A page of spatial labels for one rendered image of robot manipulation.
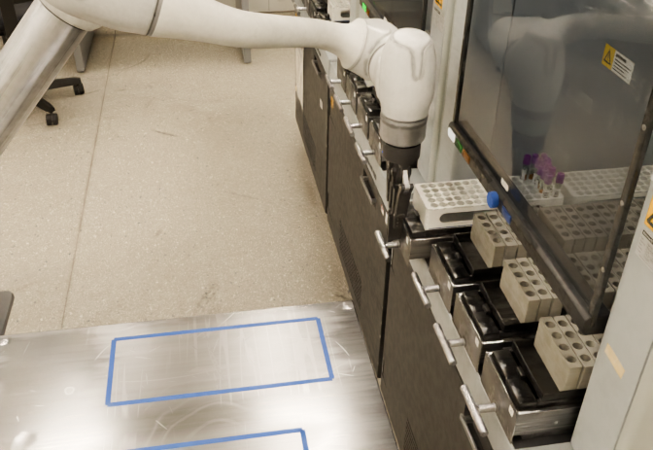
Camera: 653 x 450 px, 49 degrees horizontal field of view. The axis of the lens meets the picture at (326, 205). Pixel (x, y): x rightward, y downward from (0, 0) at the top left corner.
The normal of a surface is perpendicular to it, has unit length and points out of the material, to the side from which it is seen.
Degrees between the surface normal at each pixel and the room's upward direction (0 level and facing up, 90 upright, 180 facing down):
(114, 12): 100
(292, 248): 0
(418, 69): 81
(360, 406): 0
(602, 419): 90
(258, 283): 0
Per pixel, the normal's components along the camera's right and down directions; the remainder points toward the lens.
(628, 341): -0.98, 0.08
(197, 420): 0.02, -0.83
